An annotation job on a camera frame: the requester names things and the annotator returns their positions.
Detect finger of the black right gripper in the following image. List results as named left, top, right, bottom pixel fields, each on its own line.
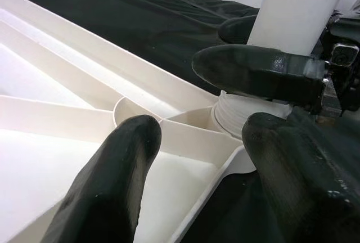
left=218, top=15, right=258, bottom=44
left=191, top=44, right=327, bottom=112

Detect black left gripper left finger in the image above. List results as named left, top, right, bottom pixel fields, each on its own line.
left=42, top=114, right=163, bottom=243

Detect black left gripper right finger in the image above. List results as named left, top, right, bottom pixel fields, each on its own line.
left=241, top=112, right=360, bottom=243

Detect cream plastic children table top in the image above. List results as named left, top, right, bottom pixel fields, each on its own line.
left=0, top=0, right=257, bottom=243

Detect white plastic table leg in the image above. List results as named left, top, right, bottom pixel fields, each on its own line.
left=210, top=0, right=356, bottom=140

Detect black tablecloth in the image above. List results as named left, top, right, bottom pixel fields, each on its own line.
left=0, top=0, right=360, bottom=243

